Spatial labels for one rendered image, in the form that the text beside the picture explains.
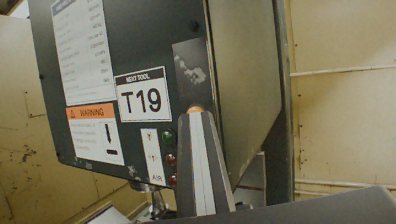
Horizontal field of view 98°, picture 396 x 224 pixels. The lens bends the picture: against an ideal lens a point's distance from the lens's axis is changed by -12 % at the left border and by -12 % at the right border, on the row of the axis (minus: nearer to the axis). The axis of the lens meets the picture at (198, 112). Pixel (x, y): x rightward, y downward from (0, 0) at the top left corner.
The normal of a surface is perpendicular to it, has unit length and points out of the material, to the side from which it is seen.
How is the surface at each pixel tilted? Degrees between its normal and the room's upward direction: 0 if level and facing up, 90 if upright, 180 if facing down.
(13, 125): 90
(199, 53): 90
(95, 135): 90
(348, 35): 90
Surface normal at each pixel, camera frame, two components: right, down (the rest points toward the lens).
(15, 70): 0.87, -0.04
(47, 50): -0.48, 0.18
